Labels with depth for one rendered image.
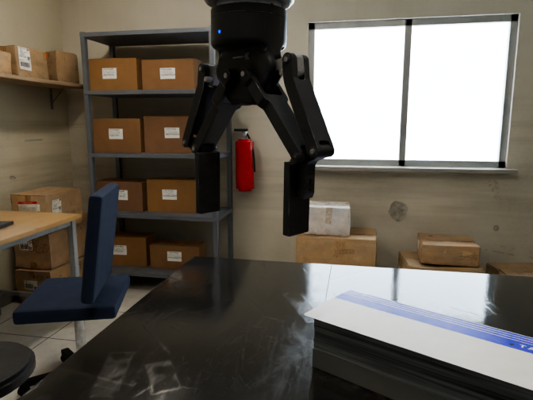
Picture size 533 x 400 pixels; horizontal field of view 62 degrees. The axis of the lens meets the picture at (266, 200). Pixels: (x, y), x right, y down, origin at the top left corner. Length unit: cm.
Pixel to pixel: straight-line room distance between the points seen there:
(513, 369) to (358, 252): 265
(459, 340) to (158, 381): 49
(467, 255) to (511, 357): 269
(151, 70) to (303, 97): 323
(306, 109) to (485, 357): 46
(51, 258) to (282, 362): 291
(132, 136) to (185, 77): 63
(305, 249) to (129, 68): 191
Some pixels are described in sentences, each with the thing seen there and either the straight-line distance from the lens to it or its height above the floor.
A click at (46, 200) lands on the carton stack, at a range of 352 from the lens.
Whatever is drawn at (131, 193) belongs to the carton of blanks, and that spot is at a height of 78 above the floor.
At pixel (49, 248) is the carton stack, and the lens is 359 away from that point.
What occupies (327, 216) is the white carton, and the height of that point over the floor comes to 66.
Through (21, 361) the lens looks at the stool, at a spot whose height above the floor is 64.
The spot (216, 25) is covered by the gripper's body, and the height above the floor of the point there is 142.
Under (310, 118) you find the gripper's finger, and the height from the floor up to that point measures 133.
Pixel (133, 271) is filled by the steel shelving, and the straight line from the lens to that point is 375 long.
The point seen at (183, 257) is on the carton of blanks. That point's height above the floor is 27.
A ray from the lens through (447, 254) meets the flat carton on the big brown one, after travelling 338.
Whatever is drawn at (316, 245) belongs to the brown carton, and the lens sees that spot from 330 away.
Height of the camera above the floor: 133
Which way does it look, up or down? 10 degrees down
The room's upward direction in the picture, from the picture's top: straight up
